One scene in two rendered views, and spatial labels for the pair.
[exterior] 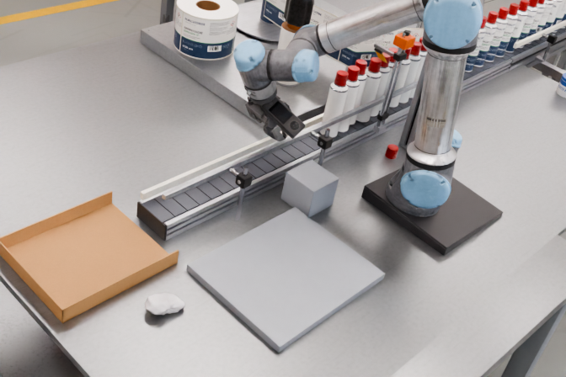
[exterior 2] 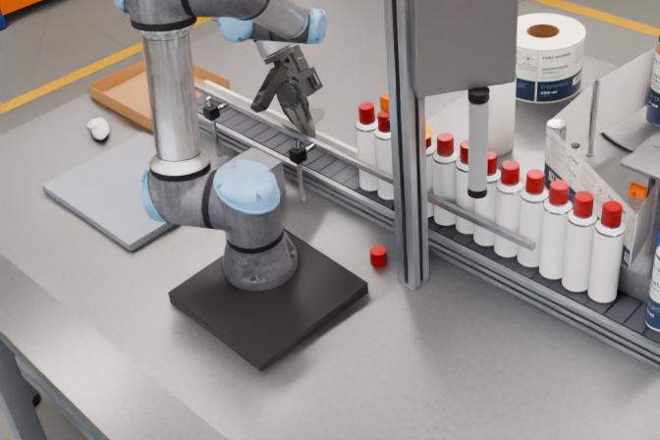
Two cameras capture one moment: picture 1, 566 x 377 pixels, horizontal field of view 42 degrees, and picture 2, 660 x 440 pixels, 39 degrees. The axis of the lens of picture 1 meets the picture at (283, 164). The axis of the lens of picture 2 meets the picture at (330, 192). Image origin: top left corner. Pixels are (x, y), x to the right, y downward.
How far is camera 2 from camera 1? 2.68 m
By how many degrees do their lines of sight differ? 77
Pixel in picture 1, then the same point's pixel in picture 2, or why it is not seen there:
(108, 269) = (144, 103)
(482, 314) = (71, 328)
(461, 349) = (24, 306)
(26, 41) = not seen: outside the picture
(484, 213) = (249, 341)
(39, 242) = not seen: hidden behind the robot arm
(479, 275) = (135, 333)
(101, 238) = not seen: hidden behind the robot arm
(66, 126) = (341, 53)
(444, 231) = (198, 292)
